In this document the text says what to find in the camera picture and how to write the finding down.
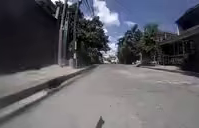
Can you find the low building with railings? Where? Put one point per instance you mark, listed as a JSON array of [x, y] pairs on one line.
[[172, 50]]

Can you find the two-storey grey building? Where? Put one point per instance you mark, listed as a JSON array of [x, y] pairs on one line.
[[198, 50]]

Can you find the group of green trees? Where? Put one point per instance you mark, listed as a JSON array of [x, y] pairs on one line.
[[137, 46]]

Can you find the group of dark trees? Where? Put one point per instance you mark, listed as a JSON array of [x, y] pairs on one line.
[[92, 40]]

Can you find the raised grey concrete sidewalk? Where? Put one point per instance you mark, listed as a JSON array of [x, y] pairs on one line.
[[17, 81]]

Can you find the grey concrete road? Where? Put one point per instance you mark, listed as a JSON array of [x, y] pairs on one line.
[[127, 96]]

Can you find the pale utility pole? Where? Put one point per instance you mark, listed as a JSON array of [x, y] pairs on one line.
[[60, 40]]

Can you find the robot's own part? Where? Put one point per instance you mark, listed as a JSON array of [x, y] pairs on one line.
[[99, 122]]

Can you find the dark concrete kerb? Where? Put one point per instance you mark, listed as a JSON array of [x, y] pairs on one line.
[[37, 90]]

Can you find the thin grey pole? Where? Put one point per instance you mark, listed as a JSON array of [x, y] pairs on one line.
[[66, 36]]

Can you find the dark walled building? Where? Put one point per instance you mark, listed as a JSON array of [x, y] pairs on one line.
[[17, 33]]

